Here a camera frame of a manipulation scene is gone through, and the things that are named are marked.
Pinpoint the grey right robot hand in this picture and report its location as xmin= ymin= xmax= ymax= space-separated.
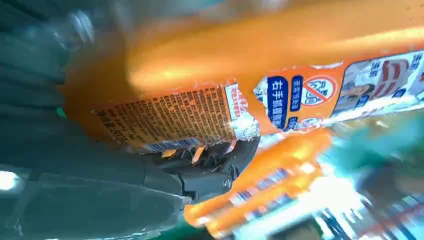
xmin=0 ymin=127 xmax=263 ymax=240

